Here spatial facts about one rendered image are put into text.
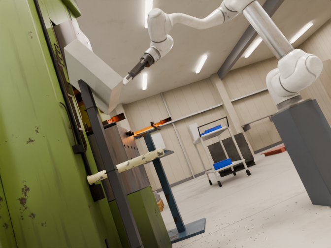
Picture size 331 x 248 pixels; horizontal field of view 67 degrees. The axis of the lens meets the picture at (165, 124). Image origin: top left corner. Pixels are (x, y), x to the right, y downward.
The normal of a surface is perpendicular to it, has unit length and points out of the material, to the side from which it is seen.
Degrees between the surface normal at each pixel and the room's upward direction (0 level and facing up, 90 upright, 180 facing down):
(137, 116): 90
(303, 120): 90
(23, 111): 90
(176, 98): 90
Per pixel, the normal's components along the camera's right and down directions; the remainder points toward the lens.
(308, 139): 0.11, -0.24
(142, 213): -0.13, -0.15
